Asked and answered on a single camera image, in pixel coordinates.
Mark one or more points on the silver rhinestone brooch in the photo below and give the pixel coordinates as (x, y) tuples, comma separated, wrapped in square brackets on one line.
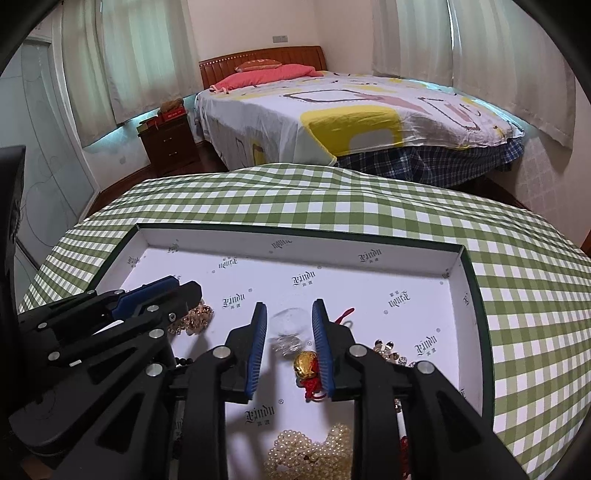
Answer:
[(286, 345)]

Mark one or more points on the red box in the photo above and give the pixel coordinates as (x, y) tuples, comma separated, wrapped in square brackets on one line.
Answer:
[(171, 114)]

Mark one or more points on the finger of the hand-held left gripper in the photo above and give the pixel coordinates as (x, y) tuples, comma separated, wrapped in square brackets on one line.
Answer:
[(184, 295), (147, 290)]

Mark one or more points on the white curtain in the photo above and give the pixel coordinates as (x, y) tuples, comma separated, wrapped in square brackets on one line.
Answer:
[(411, 41), (508, 60), (87, 69), (147, 55)]

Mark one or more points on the green checkered tablecloth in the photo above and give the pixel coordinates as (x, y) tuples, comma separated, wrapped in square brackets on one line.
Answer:
[(323, 198)]

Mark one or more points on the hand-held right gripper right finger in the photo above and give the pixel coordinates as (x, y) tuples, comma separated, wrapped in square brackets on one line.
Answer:
[(321, 350)]

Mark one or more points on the pink pillow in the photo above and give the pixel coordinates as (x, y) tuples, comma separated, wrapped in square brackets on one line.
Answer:
[(263, 76)]

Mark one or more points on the bed with patterned sheet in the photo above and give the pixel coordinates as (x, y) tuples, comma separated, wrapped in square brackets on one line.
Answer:
[(369, 115)]

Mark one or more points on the green shallow box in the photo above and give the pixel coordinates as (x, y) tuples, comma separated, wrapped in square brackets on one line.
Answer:
[(369, 286)]

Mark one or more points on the translucent white bangle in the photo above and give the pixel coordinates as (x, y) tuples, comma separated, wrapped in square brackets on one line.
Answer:
[(274, 323)]

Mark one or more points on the wooden nightstand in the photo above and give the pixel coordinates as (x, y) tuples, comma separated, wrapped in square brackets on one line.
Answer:
[(168, 143)]

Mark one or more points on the gold pearl flower brooch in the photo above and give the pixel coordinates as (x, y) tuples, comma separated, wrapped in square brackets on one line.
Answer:
[(388, 350)]

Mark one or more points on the brown teddy bear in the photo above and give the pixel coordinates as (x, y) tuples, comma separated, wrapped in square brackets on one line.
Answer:
[(171, 104)]

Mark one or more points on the flat yellowish box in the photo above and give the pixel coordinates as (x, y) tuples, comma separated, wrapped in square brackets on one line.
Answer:
[(147, 126)]

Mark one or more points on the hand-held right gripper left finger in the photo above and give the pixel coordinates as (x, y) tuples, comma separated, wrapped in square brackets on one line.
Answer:
[(256, 350)]

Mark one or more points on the brown patterned cushion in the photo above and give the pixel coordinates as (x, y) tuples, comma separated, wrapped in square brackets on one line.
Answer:
[(258, 63)]

